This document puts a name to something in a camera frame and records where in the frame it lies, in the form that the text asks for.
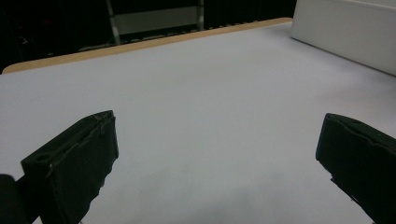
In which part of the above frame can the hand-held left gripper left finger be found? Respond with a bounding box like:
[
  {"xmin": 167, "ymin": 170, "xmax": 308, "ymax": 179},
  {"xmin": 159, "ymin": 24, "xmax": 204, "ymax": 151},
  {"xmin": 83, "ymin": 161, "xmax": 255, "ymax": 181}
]
[{"xmin": 21, "ymin": 110, "xmax": 120, "ymax": 224}]

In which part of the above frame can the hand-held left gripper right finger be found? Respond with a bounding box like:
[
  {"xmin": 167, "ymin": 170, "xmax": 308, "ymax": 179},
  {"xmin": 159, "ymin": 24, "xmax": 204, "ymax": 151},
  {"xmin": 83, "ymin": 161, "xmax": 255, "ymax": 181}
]
[{"xmin": 316, "ymin": 113, "xmax": 396, "ymax": 224}]

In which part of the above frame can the white plastic box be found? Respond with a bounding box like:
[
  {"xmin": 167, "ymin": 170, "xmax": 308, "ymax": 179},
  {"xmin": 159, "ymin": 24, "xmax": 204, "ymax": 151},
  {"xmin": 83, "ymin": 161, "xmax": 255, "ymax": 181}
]
[{"xmin": 290, "ymin": 0, "xmax": 396, "ymax": 77}]

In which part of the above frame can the white table mat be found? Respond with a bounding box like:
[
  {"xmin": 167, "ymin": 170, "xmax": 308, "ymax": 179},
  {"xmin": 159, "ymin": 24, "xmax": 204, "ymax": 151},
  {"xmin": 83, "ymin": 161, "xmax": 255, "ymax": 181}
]
[{"xmin": 0, "ymin": 21, "xmax": 396, "ymax": 224}]

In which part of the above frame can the grey metal stand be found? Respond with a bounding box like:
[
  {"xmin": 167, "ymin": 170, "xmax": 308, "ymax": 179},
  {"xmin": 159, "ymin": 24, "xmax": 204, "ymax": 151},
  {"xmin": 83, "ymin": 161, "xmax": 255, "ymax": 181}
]
[{"xmin": 106, "ymin": 0, "xmax": 205, "ymax": 47}]

